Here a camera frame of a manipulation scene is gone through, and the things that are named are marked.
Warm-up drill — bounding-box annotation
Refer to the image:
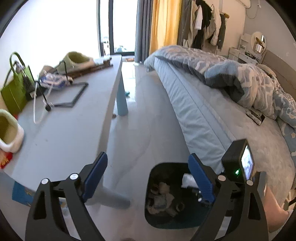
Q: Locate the black face tissue pack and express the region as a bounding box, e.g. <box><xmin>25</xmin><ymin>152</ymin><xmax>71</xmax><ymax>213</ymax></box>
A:
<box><xmin>246</xmin><ymin>108</ymin><xmax>265</xmax><ymax>126</ymax></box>

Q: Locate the white blue tissue pack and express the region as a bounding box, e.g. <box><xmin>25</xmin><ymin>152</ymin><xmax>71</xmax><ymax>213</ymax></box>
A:
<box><xmin>147</xmin><ymin>193</ymin><xmax>175</xmax><ymax>215</ymax></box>

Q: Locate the black trash bin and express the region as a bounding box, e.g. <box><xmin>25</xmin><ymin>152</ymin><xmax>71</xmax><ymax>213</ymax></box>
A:
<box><xmin>144</xmin><ymin>163</ymin><xmax>209</xmax><ymax>230</ymax></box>

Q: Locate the person's right hand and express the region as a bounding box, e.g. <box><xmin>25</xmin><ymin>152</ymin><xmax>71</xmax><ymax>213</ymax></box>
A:
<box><xmin>262</xmin><ymin>186</ymin><xmax>290</xmax><ymax>233</ymax></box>

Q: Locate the blue box on floor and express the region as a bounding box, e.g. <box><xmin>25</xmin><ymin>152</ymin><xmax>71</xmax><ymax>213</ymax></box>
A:
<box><xmin>11</xmin><ymin>181</ymin><xmax>35</xmax><ymax>207</ymax></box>

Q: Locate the light blue low table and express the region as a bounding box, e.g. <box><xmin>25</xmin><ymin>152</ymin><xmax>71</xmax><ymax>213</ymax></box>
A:
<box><xmin>0</xmin><ymin>55</ymin><xmax>132</xmax><ymax>209</ymax></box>

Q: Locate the bed with grey cover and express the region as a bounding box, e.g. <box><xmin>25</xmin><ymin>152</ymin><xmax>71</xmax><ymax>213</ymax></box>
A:
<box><xmin>143</xmin><ymin>49</ymin><xmax>296</xmax><ymax>207</ymax></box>

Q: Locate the green slipper near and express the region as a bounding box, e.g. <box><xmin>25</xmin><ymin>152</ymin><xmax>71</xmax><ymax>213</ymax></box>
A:
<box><xmin>0</xmin><ymin>109</ymin><xmax>25</xmax><ymax>153</ymax></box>

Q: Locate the green slipper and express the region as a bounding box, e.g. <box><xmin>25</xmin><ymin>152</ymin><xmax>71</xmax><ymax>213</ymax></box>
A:
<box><xmin>57</xmin><ymin>51</ymin><xmax>95</xmax><ymax>74</ymax></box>
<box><xmin>0</xmin><ymin>109</ymin><xmax>25</xmax><ymax>153</ymax></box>

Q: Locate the blue wavy fleece blanket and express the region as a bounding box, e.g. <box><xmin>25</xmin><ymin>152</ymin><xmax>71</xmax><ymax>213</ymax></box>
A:
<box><xmin>144</xmin><ymin>45</ymin><xmax>295</xmax><ymax>159</ymax></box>

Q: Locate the blue patterned pouch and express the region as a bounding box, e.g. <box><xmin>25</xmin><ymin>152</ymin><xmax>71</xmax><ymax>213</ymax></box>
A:
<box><xmin>39</xmin><ymin>73</ymin><xmax>73</xmax><ymax>90</ymax></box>

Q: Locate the green gift bag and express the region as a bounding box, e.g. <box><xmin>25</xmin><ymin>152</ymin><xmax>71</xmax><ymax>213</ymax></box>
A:
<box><xmin>1</xmin><ymin>52</ymin><xmax>35</xmax><ymax>115</ymax></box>

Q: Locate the grey padded headboard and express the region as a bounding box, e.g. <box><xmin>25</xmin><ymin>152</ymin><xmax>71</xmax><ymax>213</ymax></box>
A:
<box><xmin>260</xmin><ymin>50</ymin><xmax>296</xmax><ymax>99</ymax></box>

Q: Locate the green slipper far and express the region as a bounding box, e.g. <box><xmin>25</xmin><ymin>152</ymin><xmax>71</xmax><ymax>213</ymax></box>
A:
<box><xmin>57</xmin><ymin>51</ymin><xmax>95</xmax><ymax>74</ymax></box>

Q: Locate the white dressing table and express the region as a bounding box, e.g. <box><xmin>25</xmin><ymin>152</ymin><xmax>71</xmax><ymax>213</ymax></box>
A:
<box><xmin>228</xmin><ymin>34</ymin><xmax>258</xmax><ymax>65</ymax></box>

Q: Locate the wooden sticks bundle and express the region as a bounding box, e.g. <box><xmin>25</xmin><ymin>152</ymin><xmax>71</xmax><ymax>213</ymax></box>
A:
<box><xmin>67</xmin><ymin>59</ymin><xmax>113</xmax><ymax>79</ymax></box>

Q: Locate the round vanity mirror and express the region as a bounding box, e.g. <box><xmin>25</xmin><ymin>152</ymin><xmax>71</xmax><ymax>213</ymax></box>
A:
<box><xmin>250</xmin><ymin>32</ymin><xmax>267</xmax><ymax>59</ymax></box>

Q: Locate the clothes rack with garments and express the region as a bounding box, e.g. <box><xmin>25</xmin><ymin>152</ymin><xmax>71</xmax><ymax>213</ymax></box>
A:
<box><xmin>177</xmin><ymin>1</ymin><xmax>230</xmax><ymax>53</ymax></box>

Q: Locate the glass balcony door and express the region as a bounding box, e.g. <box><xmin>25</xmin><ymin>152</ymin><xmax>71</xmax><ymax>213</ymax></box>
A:
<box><xmin>97</xmin><ymin>0</ymin><xmax>138</xmax><ymax>56</ymax></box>

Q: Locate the yellow curtain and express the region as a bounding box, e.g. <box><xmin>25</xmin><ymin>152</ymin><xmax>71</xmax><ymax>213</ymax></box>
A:
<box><xmin>149</xmin><ymin>0</ymin><xmax>182</xmax><ymax>54</ymax></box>

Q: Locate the grey curtain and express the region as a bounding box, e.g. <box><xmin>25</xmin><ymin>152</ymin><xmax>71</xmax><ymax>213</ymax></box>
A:
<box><xmin>134</xmin><ymin>0</ymin><xmax>153</xmax><ymax>63</ymax></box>

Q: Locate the black action camera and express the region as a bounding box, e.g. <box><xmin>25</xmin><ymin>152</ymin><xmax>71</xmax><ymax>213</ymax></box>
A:
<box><xmin>221</xmin><ymin>139</ymin><xmax>254</xmax><ymax>183</ymax></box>

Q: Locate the black wire stand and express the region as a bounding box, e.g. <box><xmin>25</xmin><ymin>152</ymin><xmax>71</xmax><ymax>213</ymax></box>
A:
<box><xmin>34</xmin><ymin>60</ymin><xmax>89</xmax><ymax>111</ymax></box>

